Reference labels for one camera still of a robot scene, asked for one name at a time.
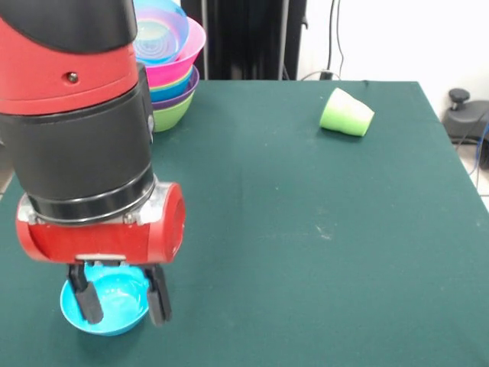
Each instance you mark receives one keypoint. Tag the black equipment base with knob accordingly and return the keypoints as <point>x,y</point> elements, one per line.
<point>466,118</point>

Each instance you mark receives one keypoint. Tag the large blue plastic bowl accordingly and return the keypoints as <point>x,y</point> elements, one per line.
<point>172,93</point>

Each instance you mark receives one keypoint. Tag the dark green tablecloth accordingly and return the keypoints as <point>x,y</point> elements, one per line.
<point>305,267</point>

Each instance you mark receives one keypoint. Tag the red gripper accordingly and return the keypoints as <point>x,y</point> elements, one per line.
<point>99,241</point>

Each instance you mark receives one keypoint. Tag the large pink plastic bowl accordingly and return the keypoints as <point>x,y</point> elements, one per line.
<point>172,70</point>

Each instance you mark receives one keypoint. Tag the translucent blue plastic bowl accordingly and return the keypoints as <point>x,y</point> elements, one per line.
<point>160,38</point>

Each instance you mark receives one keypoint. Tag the purple plastic bowl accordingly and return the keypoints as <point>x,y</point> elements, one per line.
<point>179,100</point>

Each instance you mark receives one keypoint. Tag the green plastic cup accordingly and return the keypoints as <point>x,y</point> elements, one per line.
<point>336,111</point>
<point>363,120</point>

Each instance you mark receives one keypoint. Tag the small light blue bowl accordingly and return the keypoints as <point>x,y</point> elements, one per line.
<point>118,302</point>

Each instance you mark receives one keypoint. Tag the black power plug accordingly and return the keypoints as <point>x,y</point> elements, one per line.
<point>325,74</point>

